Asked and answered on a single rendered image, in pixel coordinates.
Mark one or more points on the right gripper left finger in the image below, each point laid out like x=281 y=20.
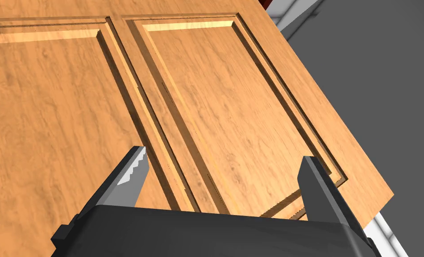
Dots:
x=126 y=185

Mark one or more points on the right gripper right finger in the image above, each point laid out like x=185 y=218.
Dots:
x=321 y=194

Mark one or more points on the wooden panelled door leaf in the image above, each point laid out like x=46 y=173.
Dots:
x=205 y=107

